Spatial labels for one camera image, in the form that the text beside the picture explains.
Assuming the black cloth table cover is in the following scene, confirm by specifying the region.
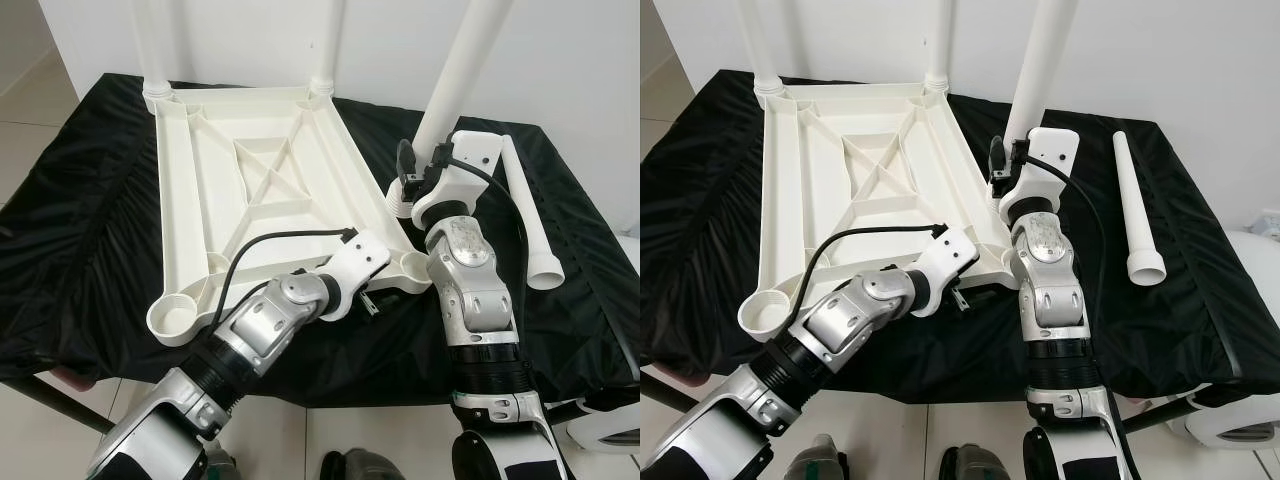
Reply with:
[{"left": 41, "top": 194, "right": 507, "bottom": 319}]
[
  {"left": 0, "top": 70, "right": 641, "bottom": 408},
  {"left": 640, "top": 68, "right": 1280, "bottom": 407}
]

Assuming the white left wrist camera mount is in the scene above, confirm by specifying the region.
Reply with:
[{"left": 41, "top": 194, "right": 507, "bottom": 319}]
[
  {"left": 904, "top": 224, "right": 982, "bottom": 317},
  {"left": 318, "top": 228, "right": 394, "bottom": 322}
]

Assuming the white round appliance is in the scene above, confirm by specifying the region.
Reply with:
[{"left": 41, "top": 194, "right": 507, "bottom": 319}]
[
  {"left": 1163, "top": 228, "right": 1280, "bottom": 452},
  {"left": 558, "top": 230, "right": 641, "bottom": 457}
]

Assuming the white plastic children table top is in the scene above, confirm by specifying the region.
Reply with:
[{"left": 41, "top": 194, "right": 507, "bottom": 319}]
[
  {"left": 145, "top": 82, "right": 434, "bottom": 349},
  {"left": 739, "top": 81, "right": 1024, "bottom": 342}
]

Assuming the white plastic table leg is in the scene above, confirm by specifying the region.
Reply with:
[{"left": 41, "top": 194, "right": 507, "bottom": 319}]
[
  {"left": 128, "top": 0, "right": 188, "bottom": 113},
  {"left": 499, "top": 134, "right": 567, "bottom": 292},
  {"left": 734, "top": 0, "right": 792, "bottom": 108},
  {"left": 384, "top": 0, "right": 517, "bottom": 222},
  {"left": 921, "top": 0, "right": 957, "bottom": 102},
  {"left": 1111, "top": 129, "right": 1168, "bottom": 289},
  {"left": 306, "top": 0, "right": 348, "bottom": 102},
  {"left": 1000, "top": 0, "right": 1080, "bottom": 151}
]

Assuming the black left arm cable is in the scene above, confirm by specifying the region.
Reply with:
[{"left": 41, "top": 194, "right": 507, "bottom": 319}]
[
  {"left": 794, "top": 224, "right": 948, "bottom": 323},
  {"left": 218, "top": 227, "right": 360, "bottom": 323}
]

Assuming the grey robot right foot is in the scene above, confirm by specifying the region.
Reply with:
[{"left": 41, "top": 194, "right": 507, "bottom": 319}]
[
  {"left": 320, "top": 450, "right": 407, "bottom": 480},
  {"left": 938, "top": 444, "right": 1012, "bottom": 480}
]

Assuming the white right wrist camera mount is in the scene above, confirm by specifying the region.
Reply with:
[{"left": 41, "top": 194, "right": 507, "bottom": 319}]
[
  {"left": 411, "top": 129, "right": 502, "bottom": 230},
  {"left": 1000, "top": 126, "right": 1082, "bottom": 217}
]

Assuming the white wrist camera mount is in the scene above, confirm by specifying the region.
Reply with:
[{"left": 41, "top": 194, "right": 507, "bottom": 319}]
[
  {"left": 318, "top": 228, "right": 394, "bottom": 322},
  {"left": 904, "top": 224, "right": 982, "bottom": 317},
  {"left": 1000, "top": 126, "right": 1082, "bottom": 217},
  {"left": 411, "top": 129, "right": 502, "bottom": 230}
]

